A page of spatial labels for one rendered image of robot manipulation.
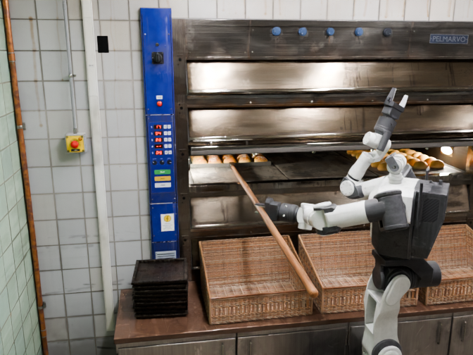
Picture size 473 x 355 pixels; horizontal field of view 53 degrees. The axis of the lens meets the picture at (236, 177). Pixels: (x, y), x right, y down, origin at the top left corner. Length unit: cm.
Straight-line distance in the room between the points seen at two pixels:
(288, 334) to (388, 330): 55
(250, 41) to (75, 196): 129
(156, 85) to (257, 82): 56
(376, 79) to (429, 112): 42
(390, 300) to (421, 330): 74
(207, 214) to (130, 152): 57
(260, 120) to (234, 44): 45
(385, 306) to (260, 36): 154
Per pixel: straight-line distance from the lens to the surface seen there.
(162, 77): 265
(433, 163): 344
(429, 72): 313
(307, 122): 284
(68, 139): 268
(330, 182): 296
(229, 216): 285
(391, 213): 188
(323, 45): 285
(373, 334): 232
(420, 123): 312
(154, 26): 265
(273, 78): 275
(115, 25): 268
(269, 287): 290
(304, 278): 165
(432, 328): 296
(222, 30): 272
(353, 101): 292
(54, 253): 296
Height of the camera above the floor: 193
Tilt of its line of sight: 15 degrees down
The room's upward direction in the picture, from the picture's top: straight up
